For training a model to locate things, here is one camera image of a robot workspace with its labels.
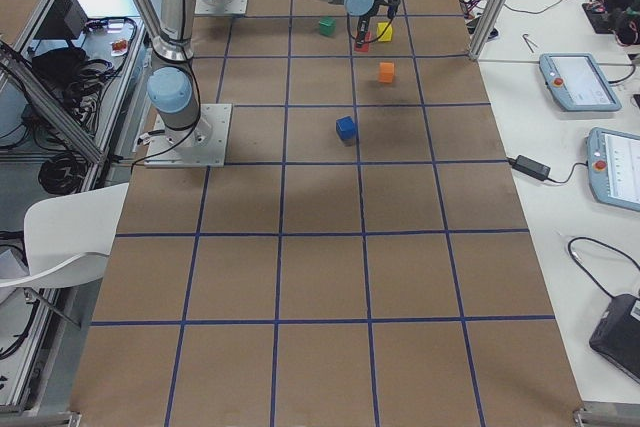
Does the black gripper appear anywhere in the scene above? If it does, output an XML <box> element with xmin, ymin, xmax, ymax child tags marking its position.
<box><xmin>355</xmin><ymin>0</ymin><xmax>400</xmax><ymax>43</ymax></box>

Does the red wooden block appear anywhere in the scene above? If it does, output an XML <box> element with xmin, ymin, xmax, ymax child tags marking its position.
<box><xmin>353</xmin><ymin>32</ymin><xmax>371</xmax><ymax>53</ymax></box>

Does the yellow wooden block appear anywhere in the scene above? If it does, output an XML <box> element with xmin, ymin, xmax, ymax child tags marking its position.
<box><xmin>376</xmin><ymin>21</ymin><xmax>393</xmax><ymax>42</ymax></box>

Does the green wooden block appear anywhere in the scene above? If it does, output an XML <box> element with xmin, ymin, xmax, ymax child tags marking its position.
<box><xmin>318</xmin><ymin>17</ymin><xmax>336</xmax><ymax>37</ymax></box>

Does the orange wooden block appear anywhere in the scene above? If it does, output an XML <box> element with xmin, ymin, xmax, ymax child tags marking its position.
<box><xmin>378</xmin><ymin>62</ymin><xmax>395</xmax><ymax>84</ymax></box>

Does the blue wooden block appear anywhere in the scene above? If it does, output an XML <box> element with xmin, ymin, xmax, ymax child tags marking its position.
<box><xmin>335</xmin><ymin>116</ymin><xmax>357</xmax><ymax>142</ymax></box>

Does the black power adapter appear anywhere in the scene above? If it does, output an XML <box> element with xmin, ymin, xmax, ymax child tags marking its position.
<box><xmin>508</xmin><ymin>155</ymin><xmax>550</xmax><ymax>181</ymax></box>

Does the teach pendant far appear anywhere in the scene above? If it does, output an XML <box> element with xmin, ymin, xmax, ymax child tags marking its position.
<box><xmin>539</xmin><ymin>53</ymin><xmax>622</xmax><ymax>112</ymax></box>

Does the teach pendant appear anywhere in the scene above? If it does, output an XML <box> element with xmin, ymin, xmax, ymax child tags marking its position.
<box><xmin>539</xmin><ymin>53</ymin><xmax>622</xmax><ymax>112</ymax></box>
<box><xmin>586</xmin><ymin>128</ymin><xmax>639</xmax><ymax>212</ymax></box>

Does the orange snack packet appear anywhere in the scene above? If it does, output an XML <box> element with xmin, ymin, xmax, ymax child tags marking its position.
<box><xmin>111</xmin><ymin>39</ymin><xmax>128</xmax><ymax>56</ymax></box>

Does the teach pendant near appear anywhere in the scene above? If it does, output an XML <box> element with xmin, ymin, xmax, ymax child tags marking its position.
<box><xmin>586</xmin><ymin>128</ymin><xmax>639</xmax><ymax>212</ymax></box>

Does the white chair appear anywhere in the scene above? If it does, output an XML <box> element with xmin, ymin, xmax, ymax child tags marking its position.
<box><xmin>1</xmin><ymin>183</ymin><xmax>129</xmax><ymax>289</ymax></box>

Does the black laptop device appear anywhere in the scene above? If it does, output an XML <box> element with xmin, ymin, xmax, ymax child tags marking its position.
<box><xmin>589</xmin><ymin>294</ymin><xmax>639</xmax><ymax>382</ymax></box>

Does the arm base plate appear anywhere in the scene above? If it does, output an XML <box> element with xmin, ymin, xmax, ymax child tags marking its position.
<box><xmin>195</xmin><ymin>0</ymin><xmax>248</xmax><ymax>17</ymax></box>
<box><xmin>143</xmin><ymin>104</ymin><xmax>232</xmax><ymax>168</ymax></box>

